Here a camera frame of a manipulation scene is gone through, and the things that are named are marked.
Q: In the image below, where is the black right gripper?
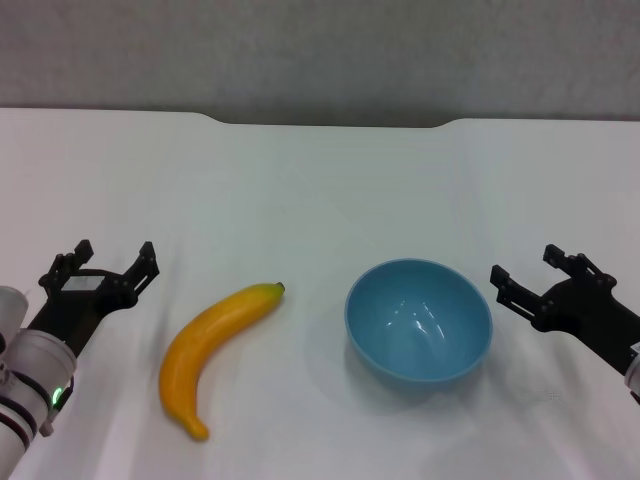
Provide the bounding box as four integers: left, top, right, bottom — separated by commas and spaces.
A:
490, 243, 640, 374

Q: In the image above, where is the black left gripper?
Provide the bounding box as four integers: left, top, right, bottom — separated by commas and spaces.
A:
24, 239, 161, 359

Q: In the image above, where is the yellow banana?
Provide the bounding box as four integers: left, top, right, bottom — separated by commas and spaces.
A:
158, 282, 288, 442

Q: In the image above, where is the blue bowl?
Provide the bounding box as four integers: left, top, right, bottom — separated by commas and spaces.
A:
343, 257, 494, 397

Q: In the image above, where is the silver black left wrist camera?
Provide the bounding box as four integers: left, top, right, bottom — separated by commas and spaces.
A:
0, 286, 30, 334

